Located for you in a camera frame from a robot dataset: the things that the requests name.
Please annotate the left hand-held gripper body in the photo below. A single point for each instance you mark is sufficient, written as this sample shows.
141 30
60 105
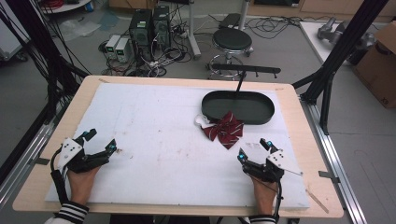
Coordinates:
81 161

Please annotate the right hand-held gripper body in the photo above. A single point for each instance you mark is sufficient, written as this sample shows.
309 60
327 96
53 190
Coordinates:
271 168

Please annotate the dark red striped bow tie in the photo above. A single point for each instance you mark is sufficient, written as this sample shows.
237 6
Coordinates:
226 130

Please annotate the black rack with oval tray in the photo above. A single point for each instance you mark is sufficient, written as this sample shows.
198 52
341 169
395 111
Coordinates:
249 109

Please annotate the person's left hand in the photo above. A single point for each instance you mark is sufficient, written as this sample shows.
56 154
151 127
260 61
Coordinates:
81 185

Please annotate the person's right hand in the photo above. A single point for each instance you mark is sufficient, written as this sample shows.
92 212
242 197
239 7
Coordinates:
264 194

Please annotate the grey tape piece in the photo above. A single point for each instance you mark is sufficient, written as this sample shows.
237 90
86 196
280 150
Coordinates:
42 161
328 176

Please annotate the white foam mat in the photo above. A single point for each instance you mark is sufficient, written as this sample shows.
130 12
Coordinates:
155 146

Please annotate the thin wooden stick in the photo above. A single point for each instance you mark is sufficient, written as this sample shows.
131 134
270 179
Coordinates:
317 201

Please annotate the white power supply unit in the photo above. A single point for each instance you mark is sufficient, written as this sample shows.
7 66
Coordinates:
112 45
123 49

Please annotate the black round stool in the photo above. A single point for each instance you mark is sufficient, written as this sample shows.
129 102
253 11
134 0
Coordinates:
232 39

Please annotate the white board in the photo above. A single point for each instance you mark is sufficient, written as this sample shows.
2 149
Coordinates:
314 37

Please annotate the black computer tower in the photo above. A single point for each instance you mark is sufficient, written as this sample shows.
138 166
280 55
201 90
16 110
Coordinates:
140 29
162 26

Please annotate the grey equipment case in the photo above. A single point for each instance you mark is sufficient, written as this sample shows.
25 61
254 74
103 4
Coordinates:
9 40

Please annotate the flat black box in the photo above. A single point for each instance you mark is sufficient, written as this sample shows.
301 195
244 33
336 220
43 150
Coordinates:
230 20

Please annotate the round white table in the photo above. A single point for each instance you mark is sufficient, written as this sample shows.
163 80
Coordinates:
65 5

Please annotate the grey desk leg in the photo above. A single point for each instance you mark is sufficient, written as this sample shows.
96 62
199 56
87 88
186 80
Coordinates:
193 34
244 12

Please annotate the brown cardboard box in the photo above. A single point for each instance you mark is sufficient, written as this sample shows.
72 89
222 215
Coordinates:
378 71

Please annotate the aluminium rail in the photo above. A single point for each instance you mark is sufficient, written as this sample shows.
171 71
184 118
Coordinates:
28 149
337 161

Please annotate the black metal frame post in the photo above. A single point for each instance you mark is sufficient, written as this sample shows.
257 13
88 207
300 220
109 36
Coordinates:
34 40
342 43

